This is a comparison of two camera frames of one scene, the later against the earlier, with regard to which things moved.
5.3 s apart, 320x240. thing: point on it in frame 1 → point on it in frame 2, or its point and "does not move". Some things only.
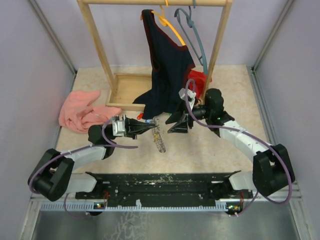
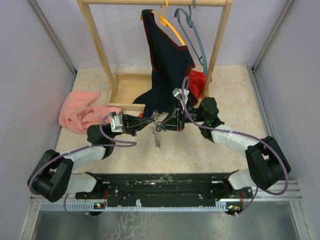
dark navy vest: [170, 62] does not move
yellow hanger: [165, 22] does not move
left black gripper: [133, 127] → [132, 123]
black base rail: [202, 190] does not move
